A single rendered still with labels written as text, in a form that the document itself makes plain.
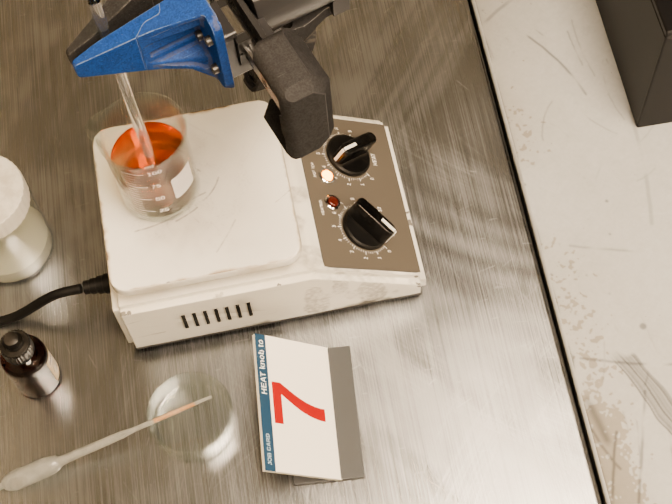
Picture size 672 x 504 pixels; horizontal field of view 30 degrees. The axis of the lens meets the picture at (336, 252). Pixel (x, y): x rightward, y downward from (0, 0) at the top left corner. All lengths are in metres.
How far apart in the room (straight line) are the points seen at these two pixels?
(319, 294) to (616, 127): 0.26
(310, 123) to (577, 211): 0.32
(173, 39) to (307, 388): 0.27
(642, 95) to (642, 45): 0.04
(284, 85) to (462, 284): 0.31
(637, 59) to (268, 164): 0.27
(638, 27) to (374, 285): 0.26
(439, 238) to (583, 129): 0.14
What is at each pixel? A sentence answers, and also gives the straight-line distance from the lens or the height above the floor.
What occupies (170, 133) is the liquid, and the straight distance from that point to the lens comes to 0.77.
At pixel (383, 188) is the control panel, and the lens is 0.84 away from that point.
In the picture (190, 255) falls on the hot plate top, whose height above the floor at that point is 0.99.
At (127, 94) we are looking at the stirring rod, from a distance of 0.68.
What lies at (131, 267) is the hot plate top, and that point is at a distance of 0.78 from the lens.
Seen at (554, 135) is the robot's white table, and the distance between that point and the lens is 0.92.
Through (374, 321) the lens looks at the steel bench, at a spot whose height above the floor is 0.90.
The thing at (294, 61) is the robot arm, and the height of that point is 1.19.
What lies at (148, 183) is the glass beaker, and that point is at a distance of 0.74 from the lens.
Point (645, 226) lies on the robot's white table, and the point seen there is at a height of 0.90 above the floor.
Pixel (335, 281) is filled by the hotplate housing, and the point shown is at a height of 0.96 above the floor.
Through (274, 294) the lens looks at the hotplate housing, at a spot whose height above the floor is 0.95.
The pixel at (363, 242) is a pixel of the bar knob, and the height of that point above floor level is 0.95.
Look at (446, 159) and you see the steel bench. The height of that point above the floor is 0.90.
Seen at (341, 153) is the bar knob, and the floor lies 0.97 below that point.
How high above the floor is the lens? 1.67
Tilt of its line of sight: 63 degrees down
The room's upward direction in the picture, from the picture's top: 6 degrees counter-clockwise
